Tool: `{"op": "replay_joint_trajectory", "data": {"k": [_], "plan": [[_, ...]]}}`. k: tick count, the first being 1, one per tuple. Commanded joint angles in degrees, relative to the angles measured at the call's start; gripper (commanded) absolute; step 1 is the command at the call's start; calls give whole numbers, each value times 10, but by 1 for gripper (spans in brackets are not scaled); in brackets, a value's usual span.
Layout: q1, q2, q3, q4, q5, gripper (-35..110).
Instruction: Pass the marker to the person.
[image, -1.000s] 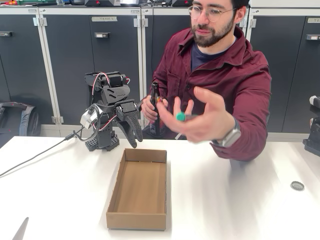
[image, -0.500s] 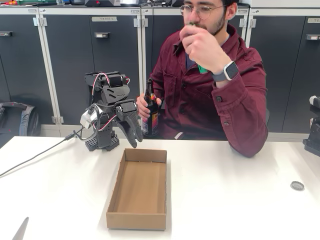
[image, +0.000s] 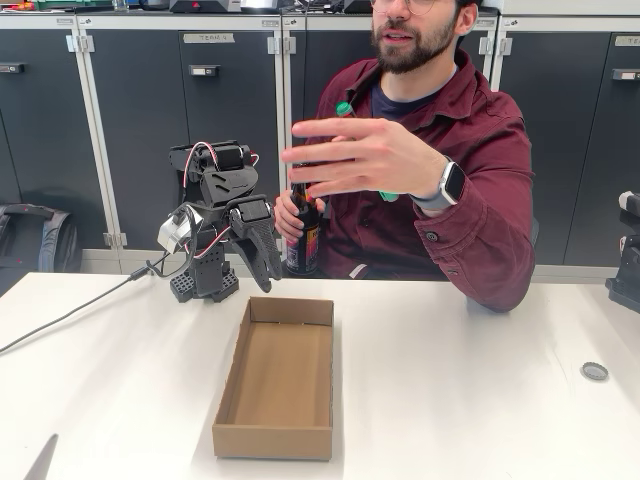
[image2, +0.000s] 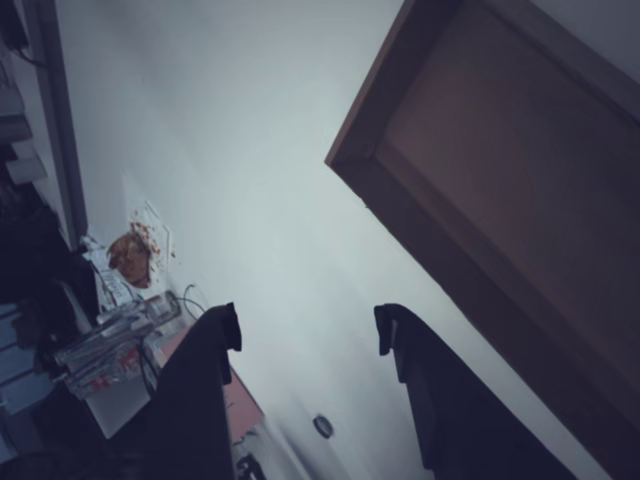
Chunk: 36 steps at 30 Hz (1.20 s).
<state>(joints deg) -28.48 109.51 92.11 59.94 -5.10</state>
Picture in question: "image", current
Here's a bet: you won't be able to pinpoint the brown beer bottle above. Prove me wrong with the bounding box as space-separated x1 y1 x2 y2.
285 163 322 276

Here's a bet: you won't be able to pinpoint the green black marker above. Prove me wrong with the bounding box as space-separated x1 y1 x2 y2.
335 102 400 202

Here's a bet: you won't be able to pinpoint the person's left forearm maroon sleeve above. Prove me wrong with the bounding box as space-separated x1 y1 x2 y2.
414 164 536 314

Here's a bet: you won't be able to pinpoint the person's right hand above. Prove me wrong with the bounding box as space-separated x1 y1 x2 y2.
273 189 329 246

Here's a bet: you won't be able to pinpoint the person's left hand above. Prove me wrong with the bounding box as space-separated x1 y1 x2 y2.
280 117 449 201

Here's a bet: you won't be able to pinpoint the open brown cardboard box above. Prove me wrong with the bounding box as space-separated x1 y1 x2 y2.
212 296 335 461

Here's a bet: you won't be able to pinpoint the grey team label plate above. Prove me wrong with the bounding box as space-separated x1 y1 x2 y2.
183 33 235 45

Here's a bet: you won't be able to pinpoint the grey smartwatch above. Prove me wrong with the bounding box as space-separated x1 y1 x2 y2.
409 155 466 211

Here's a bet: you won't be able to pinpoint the black grey backpack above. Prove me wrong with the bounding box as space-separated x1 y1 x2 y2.
0 202 84 296

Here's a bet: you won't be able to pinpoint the man in maroon shirt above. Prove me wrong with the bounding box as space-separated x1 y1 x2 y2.
273 0 536 314

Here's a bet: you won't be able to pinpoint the round metal eyeglasses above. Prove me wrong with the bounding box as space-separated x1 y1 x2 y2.
369 0 436 16

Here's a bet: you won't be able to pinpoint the green flat box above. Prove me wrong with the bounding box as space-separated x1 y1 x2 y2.
32 0 114 11

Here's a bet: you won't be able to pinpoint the grey flat object corner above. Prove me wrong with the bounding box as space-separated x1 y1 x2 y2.
22 433 60 480

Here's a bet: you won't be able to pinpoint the silver bottle cap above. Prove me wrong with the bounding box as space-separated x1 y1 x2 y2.
579 361 610 382

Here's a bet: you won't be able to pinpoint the black idle robot device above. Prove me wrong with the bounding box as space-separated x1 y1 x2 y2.
604 190 640 315

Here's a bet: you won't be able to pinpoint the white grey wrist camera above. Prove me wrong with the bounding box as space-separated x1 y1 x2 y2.
157 204 204 256

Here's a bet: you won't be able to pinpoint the black power cable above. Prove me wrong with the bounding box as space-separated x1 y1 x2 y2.
0 252 171 354

